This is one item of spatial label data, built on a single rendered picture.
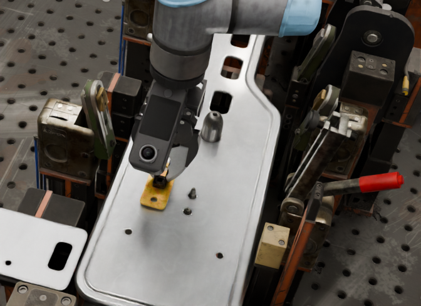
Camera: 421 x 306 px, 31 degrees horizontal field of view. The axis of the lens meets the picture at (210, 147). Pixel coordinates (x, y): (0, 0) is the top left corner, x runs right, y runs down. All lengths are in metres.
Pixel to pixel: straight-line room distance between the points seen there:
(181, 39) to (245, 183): 0.32
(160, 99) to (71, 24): 0.88
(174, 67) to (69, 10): 0.96
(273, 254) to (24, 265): 0.33
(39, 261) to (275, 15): 0.44
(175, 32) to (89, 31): 0.93
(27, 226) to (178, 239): 0.21
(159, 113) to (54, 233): 0.23
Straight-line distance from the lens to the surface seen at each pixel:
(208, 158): 1.16
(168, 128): 0.96
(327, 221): 1.07
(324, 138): 0.96
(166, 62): 0.93
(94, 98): 1.08
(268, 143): 1.20
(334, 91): 1.16
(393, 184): 1.02
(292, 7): 0.90
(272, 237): 1.01
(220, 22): 0.89
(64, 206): 1.12
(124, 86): 1.27
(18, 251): 1.05
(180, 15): 0.88
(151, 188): 1.11
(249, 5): 0.89
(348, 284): 1.45
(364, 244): 1.51
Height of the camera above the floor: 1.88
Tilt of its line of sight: 48 degrees down
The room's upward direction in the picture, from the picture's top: 11 degrees clockwise
